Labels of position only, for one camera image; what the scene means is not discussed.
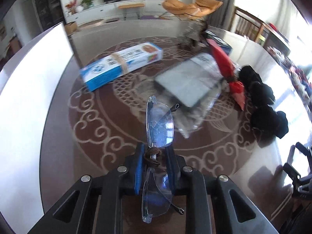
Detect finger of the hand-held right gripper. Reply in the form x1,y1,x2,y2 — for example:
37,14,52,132
295,142,312,156
283,163,302,182

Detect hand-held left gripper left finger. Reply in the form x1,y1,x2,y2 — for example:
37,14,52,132
27,142,145,234

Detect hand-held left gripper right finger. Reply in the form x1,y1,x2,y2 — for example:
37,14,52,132
166,147,279,234

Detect clear rimless glasses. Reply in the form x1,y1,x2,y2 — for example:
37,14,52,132
141,96,185,224

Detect red snack packet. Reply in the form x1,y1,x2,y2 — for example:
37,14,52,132
207,38,245,110

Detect black velvet pouch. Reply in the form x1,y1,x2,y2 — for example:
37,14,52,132
238,65,289,139

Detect pile of assorted clutter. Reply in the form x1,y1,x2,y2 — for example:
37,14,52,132
267,22,312,103

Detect bagged grey flat case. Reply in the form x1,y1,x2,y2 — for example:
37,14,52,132
153,53,223,139

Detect blue and white medicine box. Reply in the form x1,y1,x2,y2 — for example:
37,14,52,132
79,43,163,92

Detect black cardboard box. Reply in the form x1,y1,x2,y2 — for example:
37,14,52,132
205,30,232,55

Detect round beige rug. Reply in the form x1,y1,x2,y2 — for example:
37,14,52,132
78,17,121,27

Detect brown cardboard box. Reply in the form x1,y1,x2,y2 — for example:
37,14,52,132
65,21,78,36

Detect wooden bench with metal legs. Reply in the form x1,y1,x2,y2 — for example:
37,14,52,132
118,3,145,20

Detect white television cabinet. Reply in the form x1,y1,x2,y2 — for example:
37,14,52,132
66,0,171,26

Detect orange lounge chair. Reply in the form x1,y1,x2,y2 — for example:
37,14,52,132
162,0,223,21

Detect red flower bouquet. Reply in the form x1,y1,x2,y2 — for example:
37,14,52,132
65,0,78,14

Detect dark glass display cabinet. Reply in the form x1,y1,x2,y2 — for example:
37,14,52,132
33,0,65,30

